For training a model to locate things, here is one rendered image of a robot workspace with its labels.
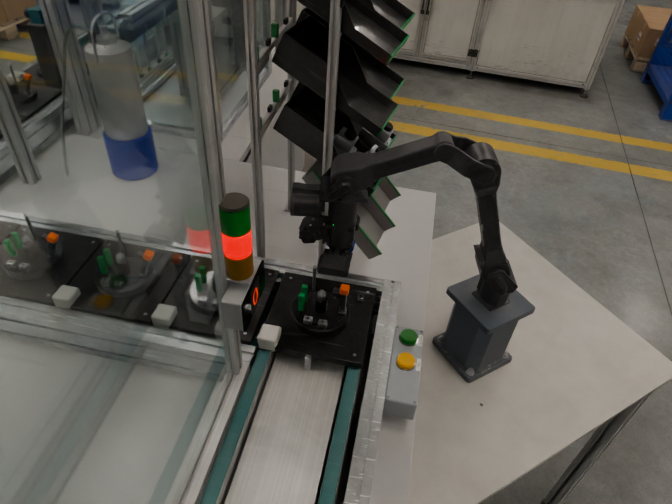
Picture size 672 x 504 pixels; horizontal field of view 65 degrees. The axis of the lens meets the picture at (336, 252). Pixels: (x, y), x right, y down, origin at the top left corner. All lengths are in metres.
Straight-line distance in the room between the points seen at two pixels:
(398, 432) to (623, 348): 0.67
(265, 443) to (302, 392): 0.14
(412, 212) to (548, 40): 3.45
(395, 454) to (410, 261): 0.62
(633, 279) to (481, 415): 2.11
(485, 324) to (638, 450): 1.45
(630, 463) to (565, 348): 1.06
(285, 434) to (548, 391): 0.64
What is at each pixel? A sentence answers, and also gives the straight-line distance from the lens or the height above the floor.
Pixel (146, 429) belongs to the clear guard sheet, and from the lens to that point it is 0.81.
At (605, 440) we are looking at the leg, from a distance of 1.83.
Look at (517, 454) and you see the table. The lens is 1.28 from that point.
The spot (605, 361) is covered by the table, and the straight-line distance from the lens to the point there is 1.53.
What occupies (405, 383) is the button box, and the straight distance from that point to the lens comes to 1.18.
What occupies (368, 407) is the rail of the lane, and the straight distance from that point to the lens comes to 1.14.
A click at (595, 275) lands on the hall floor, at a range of 3.20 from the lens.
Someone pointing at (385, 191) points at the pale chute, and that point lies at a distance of 1.59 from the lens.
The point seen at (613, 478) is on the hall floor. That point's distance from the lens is 2.43.
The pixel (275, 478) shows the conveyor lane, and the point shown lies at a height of 0.92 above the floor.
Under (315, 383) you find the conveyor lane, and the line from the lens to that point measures 1.21.
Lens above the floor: 1.92
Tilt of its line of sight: 42 degrees down
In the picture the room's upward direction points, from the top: 5 degrees clockwise
